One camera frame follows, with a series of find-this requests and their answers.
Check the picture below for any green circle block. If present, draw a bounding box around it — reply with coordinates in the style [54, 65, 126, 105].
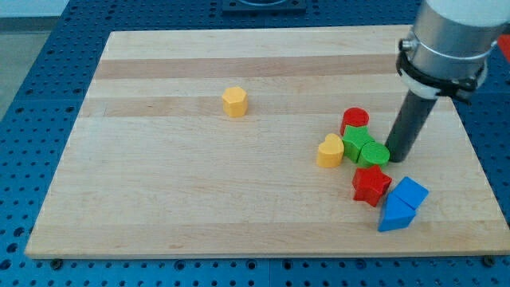
[357, 142, 390, 168]

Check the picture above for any green star block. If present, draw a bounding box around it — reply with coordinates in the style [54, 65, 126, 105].
[342, 125, 375, 163]

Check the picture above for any red circle block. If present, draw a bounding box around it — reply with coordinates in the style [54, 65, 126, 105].
[339, 107, 370, 136]

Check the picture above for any blue triangle block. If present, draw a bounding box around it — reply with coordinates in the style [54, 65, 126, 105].
[378, 193, 416, 232]

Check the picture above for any blue cube block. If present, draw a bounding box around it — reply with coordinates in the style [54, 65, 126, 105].
[391, 177, 429, 210]

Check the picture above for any wooden board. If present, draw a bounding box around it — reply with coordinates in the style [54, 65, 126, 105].
[25, 26, 509, 259]

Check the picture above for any red star block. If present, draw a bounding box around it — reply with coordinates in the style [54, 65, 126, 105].
[351, 165, 392, 207]

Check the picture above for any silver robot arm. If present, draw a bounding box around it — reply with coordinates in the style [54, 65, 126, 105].
[396, 0, 509, 104]

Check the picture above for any yellow hexagon block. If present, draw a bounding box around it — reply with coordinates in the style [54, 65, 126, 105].
[222, 87, 248, 117]

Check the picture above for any yellow heart block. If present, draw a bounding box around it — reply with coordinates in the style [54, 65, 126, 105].
[316, 133, 344, 168]

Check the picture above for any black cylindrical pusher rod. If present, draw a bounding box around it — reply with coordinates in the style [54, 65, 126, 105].
[385, 90, 437, 163]

